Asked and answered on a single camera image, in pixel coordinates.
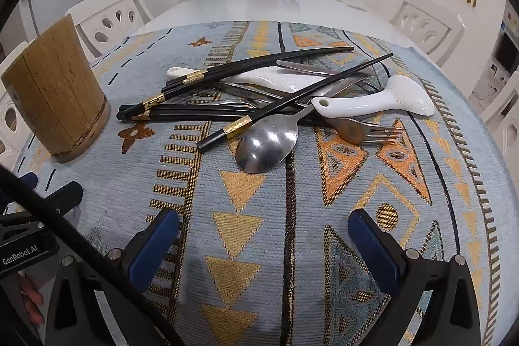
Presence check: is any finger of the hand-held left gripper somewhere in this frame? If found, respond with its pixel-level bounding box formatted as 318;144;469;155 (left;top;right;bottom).
34;181;84;209
16;173;39;190

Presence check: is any television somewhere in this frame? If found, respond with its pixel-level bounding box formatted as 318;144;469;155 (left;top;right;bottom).
495;34;519;69

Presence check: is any black cable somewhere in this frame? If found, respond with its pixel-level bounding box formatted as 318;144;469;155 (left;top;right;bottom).
0;163;185;346

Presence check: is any pile of black chopsticks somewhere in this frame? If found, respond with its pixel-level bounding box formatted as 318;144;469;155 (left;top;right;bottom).
117;46;395;154

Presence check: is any silver metal utensil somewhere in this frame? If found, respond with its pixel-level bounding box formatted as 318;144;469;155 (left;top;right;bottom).
213;82;284;105

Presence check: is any patterned blue woven table mat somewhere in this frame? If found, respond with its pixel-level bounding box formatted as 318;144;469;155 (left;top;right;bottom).
12;20;509;346

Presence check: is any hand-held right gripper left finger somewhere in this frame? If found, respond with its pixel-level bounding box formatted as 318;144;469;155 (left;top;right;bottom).
42;208;183;346

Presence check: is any white dimpled rice paddle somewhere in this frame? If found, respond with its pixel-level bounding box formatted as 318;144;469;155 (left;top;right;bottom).
311;76;435;118
165;66;339;94

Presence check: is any brown clay pot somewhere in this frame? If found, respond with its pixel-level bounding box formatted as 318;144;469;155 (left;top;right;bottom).
1;14;111;163

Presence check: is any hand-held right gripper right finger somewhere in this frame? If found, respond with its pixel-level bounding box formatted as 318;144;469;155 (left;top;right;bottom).
346;208;483;346

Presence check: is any white dining chair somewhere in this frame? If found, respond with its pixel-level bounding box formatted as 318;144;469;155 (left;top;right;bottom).
480;70;519;168
389;0;466;67
0;42;35;172
65;0;155;61

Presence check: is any silver metal spoon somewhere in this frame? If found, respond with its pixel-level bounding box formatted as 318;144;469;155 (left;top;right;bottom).
235;87;357;174

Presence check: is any person's left hand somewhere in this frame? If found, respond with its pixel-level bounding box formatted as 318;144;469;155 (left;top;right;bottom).
20;277;44;316

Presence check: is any white refrigerator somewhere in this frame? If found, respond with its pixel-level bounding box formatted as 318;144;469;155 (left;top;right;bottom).
18;0;118;47

